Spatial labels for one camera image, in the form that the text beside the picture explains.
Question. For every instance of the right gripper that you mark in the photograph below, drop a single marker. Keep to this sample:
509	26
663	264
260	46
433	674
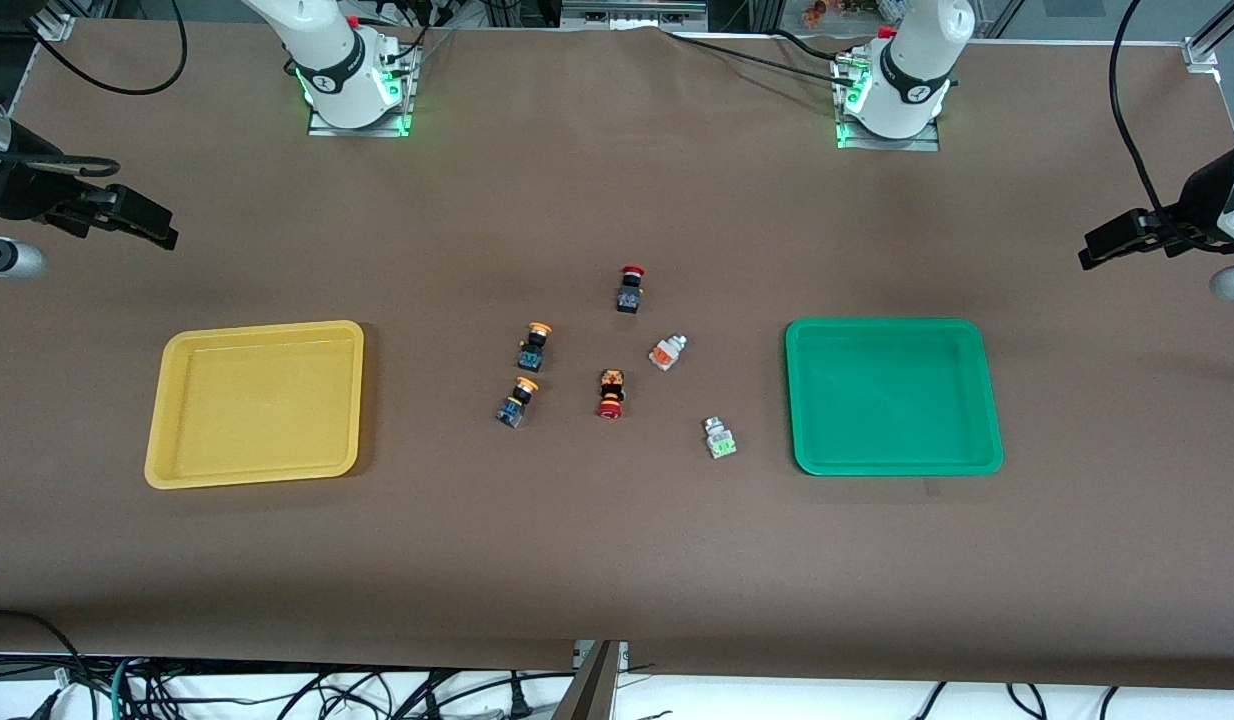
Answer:
25	195

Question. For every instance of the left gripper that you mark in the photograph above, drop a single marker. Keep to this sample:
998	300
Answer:
1199	200

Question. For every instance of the yellow button black block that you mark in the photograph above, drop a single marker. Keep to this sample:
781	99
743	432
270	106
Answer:
532	348

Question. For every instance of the yellow button clear blue block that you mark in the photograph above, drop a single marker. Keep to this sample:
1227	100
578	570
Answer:
515	404

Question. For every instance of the white button green block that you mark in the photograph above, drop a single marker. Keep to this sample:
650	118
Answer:
719	438

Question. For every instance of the white button orange block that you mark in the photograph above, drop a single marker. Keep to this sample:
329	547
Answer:
666	353

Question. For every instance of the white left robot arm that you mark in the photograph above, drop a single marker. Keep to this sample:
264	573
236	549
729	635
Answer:
917	60

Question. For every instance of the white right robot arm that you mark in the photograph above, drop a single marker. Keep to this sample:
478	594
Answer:
327	50

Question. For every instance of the yellow plastic tray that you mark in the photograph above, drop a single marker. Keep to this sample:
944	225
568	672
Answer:
257	405

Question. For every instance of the green plastic tray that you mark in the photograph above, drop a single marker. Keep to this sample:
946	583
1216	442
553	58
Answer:
892	400

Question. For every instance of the red button black block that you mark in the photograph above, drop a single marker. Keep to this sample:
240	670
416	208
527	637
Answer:
630	292

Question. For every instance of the red button orange block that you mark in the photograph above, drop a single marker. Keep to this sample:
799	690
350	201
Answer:
610	393

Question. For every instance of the grey metal box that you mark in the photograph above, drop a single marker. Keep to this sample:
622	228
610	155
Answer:
632	12

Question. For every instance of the brown table cover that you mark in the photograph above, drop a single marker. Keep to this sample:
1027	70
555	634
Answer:
617	560

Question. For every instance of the aluminium frame profile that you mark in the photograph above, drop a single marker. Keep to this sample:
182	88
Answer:
1212	40
55	27

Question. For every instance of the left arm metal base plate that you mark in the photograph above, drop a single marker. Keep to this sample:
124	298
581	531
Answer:
922	142

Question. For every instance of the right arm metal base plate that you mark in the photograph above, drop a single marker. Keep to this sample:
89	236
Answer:
397	115

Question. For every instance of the white metal bracket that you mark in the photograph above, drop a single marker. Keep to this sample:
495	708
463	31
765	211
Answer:
622	655

